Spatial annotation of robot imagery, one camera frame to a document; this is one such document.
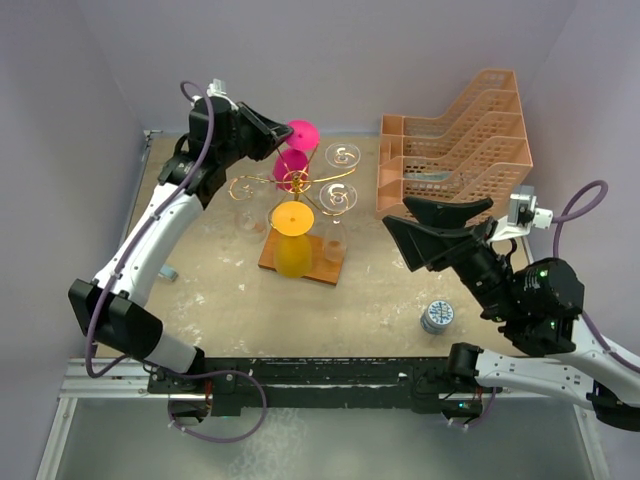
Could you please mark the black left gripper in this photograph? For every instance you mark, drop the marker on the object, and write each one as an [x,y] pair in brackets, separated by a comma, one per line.
[269,134]

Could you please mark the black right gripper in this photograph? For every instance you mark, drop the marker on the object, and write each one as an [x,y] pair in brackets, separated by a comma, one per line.
[436,237]

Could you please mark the pink plastic goblet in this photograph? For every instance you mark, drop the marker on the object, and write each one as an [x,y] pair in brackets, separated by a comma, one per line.
[293,162]

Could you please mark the clear champagne flute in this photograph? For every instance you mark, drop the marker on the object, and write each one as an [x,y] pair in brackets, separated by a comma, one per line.
[343,156]

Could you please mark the clear wine glass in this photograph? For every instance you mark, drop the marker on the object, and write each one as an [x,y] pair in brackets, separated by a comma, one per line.
[337,199]

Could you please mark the yellow plastic goblet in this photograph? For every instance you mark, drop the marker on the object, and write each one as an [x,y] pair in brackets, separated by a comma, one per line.
[292,255]

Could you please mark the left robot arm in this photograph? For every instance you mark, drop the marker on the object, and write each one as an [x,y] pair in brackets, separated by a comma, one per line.
[110,308]

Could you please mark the gold wine glass rack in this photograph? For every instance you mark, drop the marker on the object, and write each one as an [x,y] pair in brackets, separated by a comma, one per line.
[306,191]

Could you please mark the blue white patterned tin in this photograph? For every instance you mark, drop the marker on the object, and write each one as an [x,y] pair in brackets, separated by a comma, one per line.
[437,317]

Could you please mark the peach plastic file organizer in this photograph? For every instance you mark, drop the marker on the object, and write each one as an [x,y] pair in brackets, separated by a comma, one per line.
[477,149]

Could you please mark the small blue object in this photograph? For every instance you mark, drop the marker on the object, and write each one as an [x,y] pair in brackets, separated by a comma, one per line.
[168,273]

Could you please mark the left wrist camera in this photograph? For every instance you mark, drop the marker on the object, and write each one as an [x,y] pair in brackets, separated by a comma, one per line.
[217,89]

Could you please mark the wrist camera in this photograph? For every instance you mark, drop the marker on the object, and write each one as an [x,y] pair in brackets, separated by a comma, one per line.
[217,89]
[523,214]

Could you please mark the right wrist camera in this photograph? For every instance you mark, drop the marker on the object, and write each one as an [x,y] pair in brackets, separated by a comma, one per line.
[523,214]

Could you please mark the black base frame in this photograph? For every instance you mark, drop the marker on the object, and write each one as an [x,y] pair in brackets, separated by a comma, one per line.
[419,384]

